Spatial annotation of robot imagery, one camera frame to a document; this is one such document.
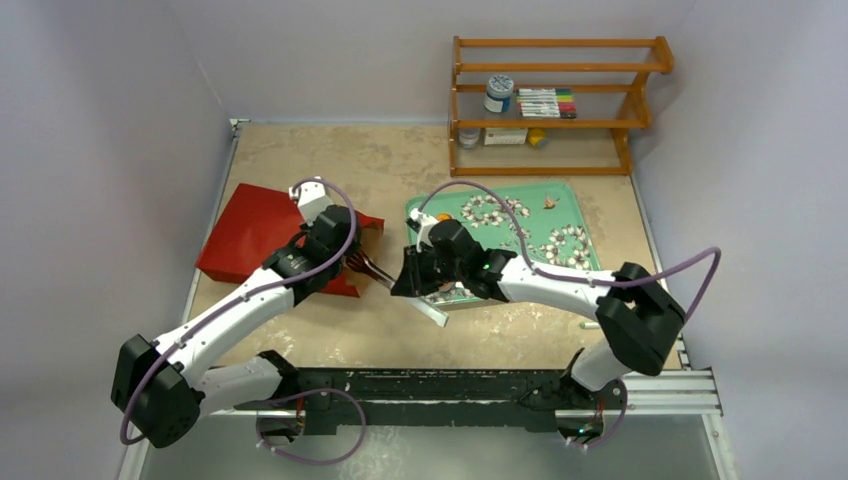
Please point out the metal serving tongs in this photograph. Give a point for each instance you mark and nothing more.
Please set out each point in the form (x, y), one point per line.
(360, 263)

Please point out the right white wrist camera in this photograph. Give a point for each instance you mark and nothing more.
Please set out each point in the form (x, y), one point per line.
(421, 223)

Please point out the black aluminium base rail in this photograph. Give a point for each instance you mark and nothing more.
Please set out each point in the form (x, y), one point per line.
(538, 401)

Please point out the coloured marker pen set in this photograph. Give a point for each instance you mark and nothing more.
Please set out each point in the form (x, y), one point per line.
(555, 103)

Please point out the small white box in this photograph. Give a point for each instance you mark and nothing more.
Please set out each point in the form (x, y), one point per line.
(504, 136)

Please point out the yellow small object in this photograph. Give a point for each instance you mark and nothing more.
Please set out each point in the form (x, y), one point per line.
(537, 138)

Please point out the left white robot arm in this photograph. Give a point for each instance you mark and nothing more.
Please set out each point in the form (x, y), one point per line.
(162, 387)

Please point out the green floral tray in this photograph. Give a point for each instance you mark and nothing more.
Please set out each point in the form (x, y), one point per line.
(552, 223)

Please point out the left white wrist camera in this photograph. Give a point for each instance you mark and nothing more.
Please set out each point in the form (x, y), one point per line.
(311, 199)

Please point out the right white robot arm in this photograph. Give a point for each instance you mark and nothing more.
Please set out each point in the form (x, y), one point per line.
(639, 319)

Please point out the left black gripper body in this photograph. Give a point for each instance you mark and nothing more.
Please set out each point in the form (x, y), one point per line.
(307, 228)

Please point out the small grey jar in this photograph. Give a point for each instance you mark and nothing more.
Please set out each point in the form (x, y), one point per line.
(468, 138)

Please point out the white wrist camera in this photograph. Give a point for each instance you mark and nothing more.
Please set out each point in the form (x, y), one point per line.
(311, 199)
(421, 223)

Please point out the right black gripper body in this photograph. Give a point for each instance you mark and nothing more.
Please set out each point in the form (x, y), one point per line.
(411, 276)

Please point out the white jar blue lid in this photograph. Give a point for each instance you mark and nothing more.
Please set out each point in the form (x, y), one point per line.
(499, 92)

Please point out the wooden shelf rack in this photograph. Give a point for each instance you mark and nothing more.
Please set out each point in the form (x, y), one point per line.
(485, 95)

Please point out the red paper bag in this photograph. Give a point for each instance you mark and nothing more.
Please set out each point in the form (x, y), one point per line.
(255, 222)

